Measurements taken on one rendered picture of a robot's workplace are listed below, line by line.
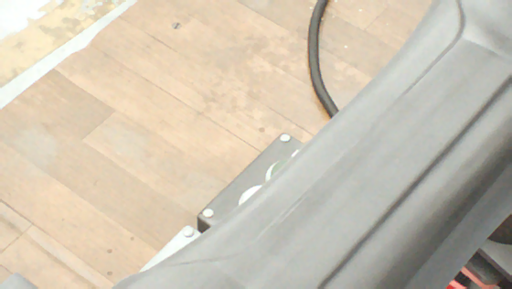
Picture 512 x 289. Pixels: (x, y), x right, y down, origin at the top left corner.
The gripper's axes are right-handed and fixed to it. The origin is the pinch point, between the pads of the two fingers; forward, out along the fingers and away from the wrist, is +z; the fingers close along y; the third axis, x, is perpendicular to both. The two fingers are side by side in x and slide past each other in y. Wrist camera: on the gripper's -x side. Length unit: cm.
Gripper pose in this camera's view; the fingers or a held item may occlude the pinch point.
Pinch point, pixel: (472, 257)
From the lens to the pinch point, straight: 61.6
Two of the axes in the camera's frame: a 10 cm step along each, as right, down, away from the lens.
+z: -0.1, 4.4, 9.0
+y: -7.0, -6.5, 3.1
